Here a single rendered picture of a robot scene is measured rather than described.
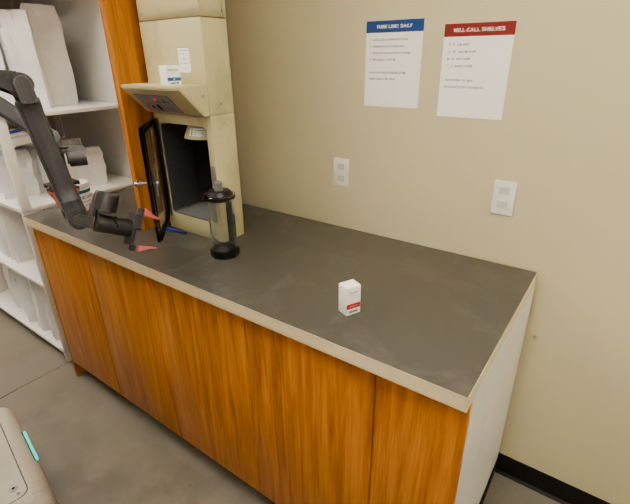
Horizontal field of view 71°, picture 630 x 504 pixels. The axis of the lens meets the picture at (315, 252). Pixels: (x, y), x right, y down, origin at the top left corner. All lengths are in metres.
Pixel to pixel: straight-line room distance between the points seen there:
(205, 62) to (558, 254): 1.30
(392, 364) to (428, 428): 0.19
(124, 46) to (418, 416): 1.56
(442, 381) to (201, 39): 1.24
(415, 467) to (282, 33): 1.58
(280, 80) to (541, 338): 1.40
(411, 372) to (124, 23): 1.51
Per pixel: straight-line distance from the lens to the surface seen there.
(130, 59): 1.87
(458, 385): 1.04
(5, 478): 2.01
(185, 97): 1.54
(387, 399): 1.16
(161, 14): 1.74
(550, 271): 1.63
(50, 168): 1.45
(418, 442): 1.20
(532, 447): 2.04
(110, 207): 1.49
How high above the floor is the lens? 1.60
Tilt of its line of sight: 24 degrees down
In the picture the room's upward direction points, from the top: 1 degrees counter-clockwise
